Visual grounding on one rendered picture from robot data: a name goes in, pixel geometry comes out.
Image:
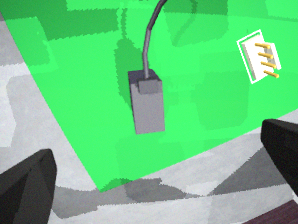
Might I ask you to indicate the green circuit board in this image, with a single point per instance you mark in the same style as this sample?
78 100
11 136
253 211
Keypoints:
226 66

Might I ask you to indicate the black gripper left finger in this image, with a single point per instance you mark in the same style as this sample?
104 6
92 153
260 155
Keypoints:
26 189

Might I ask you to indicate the black fan cable plug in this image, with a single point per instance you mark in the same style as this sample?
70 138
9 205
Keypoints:
146 89

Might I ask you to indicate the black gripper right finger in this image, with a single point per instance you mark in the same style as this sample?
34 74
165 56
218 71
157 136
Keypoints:
281 142

